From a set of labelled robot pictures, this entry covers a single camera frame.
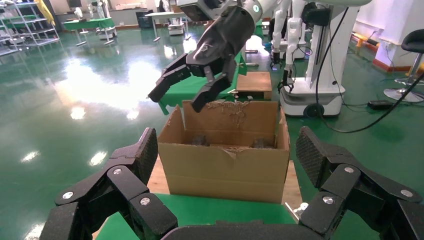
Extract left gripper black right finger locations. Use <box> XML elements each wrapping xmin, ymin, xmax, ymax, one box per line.
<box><xmin>295</xmin><ymin>125</ymin><xmax>424</xmax><ymax>240</ymax></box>

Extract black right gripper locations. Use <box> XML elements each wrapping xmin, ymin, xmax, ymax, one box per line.
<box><xmin>147</xmin><ymin>4</ymin><xmax>259</xmax><ymax>114</ymax></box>

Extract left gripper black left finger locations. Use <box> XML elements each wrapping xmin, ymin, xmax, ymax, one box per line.
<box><xmin>39</xmin><ymin>127</ymin><xmax>179</xmax><ymax>240</ymax></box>

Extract large open cardboard carton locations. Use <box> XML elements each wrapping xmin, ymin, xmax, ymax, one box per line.
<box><xmin>157</xmin><ymin>100</ymin><xmax>291</xmax><ymax>205</ymax></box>

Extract green table cloth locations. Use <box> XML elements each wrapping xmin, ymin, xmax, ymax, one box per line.
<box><xmin>96</xmin><ymin>193</ymin><xmax>297</xmax><ymax>240</ymax></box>
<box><xmin>158</xmin><ymin>49</ymin><xmax>248</xmax><ymax>116</ymax></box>

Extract small white wheeled base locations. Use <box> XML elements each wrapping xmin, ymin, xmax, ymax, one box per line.
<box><xmin>96</xmin><ymin>27</ymin><xmax>117</xmax><ymax>41</ymax></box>
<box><xmin>167</xmin><ymin>22</ymin><xmax>186</xmax><ymax>36</ymax></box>

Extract white background table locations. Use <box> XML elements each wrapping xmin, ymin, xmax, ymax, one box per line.
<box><xmin>144</xmin><ymin>9</ymin><xmax>192</xmax><ymax>42</ymax></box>

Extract black power adapter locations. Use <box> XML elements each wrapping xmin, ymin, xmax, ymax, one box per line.
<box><xmin>366</xmin><ymin>99</ymin><xmax>394</xmax><ymax>111</ymax></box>

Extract green covered background table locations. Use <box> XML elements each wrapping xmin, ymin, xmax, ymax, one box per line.
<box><xmin>62</xmin><ymin>18</ymin><xmax>115</xmax><ymax>47</ymax></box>
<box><xmin>252</xmin><ymin>19</ymin><xmax>266</xmax><ymax>39</ymax></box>

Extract white robot column and base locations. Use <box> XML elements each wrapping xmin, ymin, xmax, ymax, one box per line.
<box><xmin>279</xmin><ymin>3</ymin><xmax>360</xmax><ymax>118</ymax></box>

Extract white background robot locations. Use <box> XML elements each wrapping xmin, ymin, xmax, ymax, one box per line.
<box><xmin>269</xmin><ymin>0</ymin><xmax>314</xmax><ymax>94</ymax></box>

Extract black swivel stool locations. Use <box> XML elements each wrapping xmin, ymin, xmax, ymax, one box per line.
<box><xmin>383</xmin><ymin>28</ymin><xmax>424</xmax><ymax>104</ymax></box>

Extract yellow hanging cloth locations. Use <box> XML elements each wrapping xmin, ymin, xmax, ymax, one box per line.
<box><xmin>34</xmin><ymin>0</ymin><xmax>56</xmax><ymax>27</ymax></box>

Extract white metal shelf rack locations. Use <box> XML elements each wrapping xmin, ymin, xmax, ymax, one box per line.
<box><xmin>0</xmin><ymin>1</ymin><xmax>61</xmax><ymax>56</ymax></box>

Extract thick black hanging cable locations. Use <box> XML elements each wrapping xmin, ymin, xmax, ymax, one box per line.
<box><xmin>314</xmin><ymin>6</ymin><xmax>424</xmax><ymax>134</ymax></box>

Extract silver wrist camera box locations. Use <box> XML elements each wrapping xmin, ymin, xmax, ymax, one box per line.
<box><xmin>177</xmin><ymin>0</ymin><xmax>220</xmax><ymax>22</ymax></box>

